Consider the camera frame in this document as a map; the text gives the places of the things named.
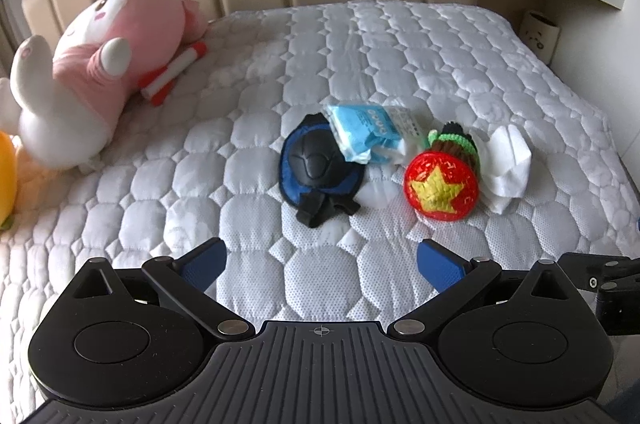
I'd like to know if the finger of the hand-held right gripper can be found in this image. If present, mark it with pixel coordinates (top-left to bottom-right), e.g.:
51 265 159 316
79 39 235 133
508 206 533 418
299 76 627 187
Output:
557 253 640 336

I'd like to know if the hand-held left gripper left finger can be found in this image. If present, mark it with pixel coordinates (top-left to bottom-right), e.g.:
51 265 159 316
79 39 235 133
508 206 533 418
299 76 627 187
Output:
69 238 254 341

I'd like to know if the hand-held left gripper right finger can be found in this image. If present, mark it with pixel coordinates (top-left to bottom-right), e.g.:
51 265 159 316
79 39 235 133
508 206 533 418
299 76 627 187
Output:
387 239 582 341

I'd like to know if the small white tissue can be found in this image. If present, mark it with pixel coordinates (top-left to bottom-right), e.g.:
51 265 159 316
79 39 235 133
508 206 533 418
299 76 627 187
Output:
362 177 396 207

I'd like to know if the large white tissue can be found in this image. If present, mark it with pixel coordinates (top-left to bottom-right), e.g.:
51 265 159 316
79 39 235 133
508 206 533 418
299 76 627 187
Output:
472 124 532 212

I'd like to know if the blue tissue packet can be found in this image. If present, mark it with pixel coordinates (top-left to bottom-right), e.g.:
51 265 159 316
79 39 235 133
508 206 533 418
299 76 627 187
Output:
324 103 406 165

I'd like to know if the red knitted toy with star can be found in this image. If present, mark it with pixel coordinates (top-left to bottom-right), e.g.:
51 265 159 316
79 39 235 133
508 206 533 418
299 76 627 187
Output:
404 121 482 222

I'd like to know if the clear plastic tissue packet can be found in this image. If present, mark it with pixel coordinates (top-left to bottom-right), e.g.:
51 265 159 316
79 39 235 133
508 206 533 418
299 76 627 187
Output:
385 104 426 155

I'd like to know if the blue and black knee pad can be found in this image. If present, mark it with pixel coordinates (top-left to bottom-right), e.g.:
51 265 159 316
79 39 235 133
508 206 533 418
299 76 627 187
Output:
280 113 365 229

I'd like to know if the red and white tube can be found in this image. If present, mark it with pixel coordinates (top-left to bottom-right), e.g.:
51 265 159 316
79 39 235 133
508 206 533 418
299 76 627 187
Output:
140 42 207 105

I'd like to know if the yellow plush toy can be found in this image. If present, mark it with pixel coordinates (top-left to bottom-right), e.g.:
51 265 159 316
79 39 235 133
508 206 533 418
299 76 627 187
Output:
0 131 18 227

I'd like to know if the white quilted mattress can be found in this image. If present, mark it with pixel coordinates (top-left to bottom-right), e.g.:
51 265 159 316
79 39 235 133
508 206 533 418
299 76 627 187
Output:
0 0 640 405

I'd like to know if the pink rabbit plush toy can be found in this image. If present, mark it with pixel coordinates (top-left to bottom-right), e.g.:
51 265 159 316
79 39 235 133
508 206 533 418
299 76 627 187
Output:
0 0 210 170

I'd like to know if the white cup with face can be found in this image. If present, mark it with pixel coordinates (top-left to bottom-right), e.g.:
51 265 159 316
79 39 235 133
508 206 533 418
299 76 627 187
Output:
520 9 560 65

